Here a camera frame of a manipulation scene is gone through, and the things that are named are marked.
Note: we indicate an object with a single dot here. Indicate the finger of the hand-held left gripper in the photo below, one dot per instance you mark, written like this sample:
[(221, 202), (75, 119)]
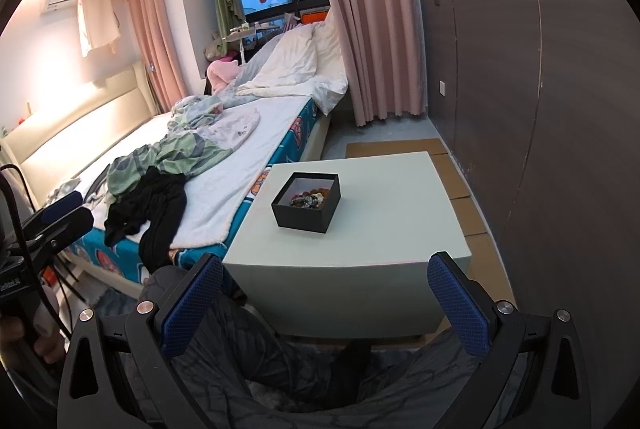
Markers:
[(62, 204), (60, 226)]

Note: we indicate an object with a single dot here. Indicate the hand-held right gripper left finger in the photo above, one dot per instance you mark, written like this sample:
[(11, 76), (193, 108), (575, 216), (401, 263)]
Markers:
[(192, 304)]

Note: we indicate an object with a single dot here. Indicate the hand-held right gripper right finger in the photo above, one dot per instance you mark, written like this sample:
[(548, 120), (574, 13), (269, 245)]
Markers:
[(457, 304)]

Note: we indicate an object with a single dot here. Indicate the black jewelry box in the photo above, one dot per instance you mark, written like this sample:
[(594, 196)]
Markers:
[(305, 216)]

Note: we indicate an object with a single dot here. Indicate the pile of small jewellery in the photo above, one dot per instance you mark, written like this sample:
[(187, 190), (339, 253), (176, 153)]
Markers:
[(299, 202)]

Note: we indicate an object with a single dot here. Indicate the person's left hand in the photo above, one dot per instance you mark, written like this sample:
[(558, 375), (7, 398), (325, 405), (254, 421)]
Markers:
[(17, 334)]

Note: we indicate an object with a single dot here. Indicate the beige padded headboard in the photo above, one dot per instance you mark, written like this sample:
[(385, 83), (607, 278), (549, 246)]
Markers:
[(75, 124)]

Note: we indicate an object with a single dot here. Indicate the black clothes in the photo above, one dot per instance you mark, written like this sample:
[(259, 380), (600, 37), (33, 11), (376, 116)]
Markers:
[(160, 204)]

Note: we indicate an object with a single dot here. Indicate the person's grey patterned pants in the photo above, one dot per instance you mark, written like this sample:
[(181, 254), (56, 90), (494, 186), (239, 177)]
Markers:
[(280, 359)]

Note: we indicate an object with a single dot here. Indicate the green patterned blanket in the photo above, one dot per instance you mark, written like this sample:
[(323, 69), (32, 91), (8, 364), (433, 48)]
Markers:
[(175, 154)]

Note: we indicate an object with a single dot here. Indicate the flattened cardboard sheet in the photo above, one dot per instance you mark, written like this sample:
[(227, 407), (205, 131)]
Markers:
[(395, 146)]

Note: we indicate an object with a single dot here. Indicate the pale printed garment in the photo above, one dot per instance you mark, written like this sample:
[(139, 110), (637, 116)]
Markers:
[(235, 126)]

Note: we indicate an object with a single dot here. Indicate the white hanging garment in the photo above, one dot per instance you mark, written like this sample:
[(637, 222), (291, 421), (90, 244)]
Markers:
[(97, 14)]

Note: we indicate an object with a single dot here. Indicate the pink curtain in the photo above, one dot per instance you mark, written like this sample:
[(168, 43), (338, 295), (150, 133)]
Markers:
[(160, 34), (370, 9)]

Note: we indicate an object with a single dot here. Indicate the pink garment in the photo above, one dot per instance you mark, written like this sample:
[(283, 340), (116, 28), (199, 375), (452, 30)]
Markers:
[(225, 76)]

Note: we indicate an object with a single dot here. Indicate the beige bed base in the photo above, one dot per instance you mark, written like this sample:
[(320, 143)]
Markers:
[(317, 139)]

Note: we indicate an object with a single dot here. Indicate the plush toy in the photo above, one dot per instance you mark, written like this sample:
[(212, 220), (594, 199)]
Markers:
[(214, 46)]

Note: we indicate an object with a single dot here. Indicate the small white side table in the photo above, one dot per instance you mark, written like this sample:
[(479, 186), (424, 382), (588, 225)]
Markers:
[(242, 36)]

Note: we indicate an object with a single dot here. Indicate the white duvet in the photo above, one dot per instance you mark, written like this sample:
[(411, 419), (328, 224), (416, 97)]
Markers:
[(295, 64)]

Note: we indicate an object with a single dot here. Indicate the white wall socket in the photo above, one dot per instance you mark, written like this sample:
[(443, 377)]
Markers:
[(442, 87)]

